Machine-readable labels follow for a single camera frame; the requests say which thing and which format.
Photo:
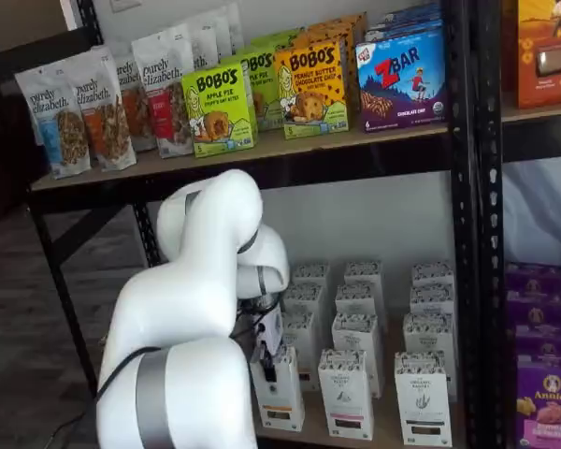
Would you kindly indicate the green Bobo's apple pie box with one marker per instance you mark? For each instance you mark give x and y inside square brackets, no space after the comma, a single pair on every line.
[264,93]
[220,112]
[276,39]

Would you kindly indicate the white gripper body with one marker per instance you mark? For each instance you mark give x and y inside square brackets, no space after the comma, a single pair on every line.
[273,334]

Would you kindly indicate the white granola bag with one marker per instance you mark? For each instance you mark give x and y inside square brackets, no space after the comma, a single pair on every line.
[231,28]
[205,37]

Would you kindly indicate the dark brown furniture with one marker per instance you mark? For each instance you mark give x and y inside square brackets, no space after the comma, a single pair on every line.
[4,163]

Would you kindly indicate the purple Annie's box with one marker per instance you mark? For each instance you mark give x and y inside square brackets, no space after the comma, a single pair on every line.
[535,308]
[533,278]
[549,407]
[547,343]

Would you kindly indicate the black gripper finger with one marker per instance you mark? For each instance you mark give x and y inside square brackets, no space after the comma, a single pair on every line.
[269,365]

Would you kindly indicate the white box yellow strip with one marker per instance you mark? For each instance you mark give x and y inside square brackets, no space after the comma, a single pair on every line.
[311,273]
[306,299]
[304,329]
[280,402]

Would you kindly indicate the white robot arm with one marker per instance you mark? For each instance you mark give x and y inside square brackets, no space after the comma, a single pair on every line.
[182,290]

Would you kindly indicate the orange snack box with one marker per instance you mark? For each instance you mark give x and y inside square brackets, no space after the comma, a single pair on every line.
[547,70]

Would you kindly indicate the white box pink strip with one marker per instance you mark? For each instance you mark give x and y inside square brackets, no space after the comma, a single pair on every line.
[346,397]
[357,332]
[360,297]
[363,271]

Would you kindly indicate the granola bag blue label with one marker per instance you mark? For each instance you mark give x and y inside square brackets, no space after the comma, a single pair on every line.
[56,121]

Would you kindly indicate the granola bag red label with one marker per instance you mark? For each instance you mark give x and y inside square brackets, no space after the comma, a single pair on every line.
[168,93]

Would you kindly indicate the white plastic sheet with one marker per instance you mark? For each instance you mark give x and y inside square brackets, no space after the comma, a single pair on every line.
[542,210]

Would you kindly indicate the purple blue Zbar box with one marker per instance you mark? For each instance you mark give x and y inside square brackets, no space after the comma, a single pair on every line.
[402,33]
[402,84]
[411,16]

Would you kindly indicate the granola bag orange label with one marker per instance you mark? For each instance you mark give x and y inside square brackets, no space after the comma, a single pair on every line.
[105,117]
[131,107]

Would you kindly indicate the white box tan strip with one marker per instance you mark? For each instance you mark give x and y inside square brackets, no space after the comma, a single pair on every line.
[427,332]
[432,272]
[423,402]
[432,299]

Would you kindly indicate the yellow Bobo's peanut butter box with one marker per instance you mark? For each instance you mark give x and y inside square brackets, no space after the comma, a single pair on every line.
[327,36]
[308,93]
[357,25]

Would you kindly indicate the black metal shelf frame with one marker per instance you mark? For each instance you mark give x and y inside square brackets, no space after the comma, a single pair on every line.
[488,140]
[355,161]

